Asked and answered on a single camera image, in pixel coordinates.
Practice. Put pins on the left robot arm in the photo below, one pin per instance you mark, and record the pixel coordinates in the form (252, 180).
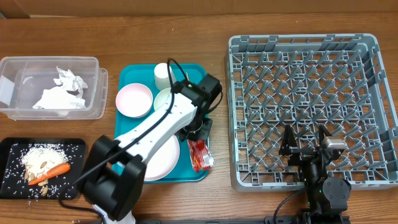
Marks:
(113, 175)

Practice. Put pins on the red snack wrapper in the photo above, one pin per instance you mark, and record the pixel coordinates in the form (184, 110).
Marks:
(200, 155)

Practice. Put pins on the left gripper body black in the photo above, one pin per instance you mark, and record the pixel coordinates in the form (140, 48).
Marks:
(198, 131)

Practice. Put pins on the clear plastic bin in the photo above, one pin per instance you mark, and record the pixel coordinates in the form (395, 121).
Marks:
(23, 80)

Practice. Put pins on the rice and food scraps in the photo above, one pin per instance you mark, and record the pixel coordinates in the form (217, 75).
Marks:
(42, 158)

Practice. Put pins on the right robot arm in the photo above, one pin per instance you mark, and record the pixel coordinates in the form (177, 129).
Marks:
(327, 196)

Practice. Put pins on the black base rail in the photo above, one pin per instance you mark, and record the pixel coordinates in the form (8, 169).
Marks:
(265, 220)

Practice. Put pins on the white paper cup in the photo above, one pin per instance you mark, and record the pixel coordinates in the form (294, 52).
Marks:
(161, 76)

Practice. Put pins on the grey plastic dishwasher rack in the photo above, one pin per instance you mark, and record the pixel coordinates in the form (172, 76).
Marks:
(335, 80)

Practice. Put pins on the large pink plate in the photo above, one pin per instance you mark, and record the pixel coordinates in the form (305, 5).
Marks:
(163, 161)

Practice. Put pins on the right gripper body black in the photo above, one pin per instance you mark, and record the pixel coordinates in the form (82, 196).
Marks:
(316, 169)

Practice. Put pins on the pink bowl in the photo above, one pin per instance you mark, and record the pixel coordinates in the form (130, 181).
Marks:
(134, 100)

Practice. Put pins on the white small bowl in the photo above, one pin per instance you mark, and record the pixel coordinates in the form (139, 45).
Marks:
(161, 98)

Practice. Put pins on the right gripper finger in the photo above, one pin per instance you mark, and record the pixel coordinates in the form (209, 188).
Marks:
(289, 144)
(323, 132)

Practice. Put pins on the orange carrot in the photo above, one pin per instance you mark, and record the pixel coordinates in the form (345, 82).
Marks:
(57, 170)

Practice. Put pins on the white napkin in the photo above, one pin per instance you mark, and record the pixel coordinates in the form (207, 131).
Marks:
(67, 93)

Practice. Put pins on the black plastic tray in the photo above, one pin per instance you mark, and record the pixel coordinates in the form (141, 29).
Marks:
(74, 152)

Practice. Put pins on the teal serving tray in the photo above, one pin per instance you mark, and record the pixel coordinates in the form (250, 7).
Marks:
(144, 74)

